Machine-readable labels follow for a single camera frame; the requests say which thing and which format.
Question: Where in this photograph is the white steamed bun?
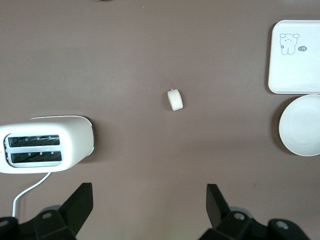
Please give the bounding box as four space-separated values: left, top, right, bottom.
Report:
166 88 185 111

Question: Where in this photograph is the white toaster power cable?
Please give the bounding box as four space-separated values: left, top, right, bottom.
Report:
11 172 52 218

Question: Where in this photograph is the cream rabbit print tray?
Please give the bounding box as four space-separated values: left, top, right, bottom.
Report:
267 19 320 95

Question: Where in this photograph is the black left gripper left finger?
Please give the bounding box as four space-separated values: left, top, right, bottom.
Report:
32 182 94 240

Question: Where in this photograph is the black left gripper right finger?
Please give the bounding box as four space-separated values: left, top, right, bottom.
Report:
198 183 268 240

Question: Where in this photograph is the white two-slot toaster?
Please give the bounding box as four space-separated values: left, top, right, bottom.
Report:
0 114 96 175

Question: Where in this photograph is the round cream plate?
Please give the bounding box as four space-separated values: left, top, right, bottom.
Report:
278 94 320 157

